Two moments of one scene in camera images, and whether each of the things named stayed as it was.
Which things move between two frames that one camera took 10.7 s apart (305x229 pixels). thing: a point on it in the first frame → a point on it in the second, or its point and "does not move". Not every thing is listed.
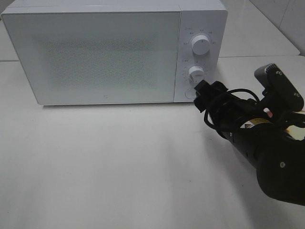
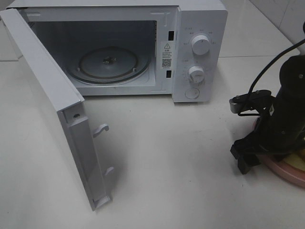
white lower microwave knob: x=196 y=75 does not move
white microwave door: x=97 y=57 → x=68 y=101
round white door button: x=190 y=93 does not move
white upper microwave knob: x=200 y=44 does not move
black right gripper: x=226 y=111 → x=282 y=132
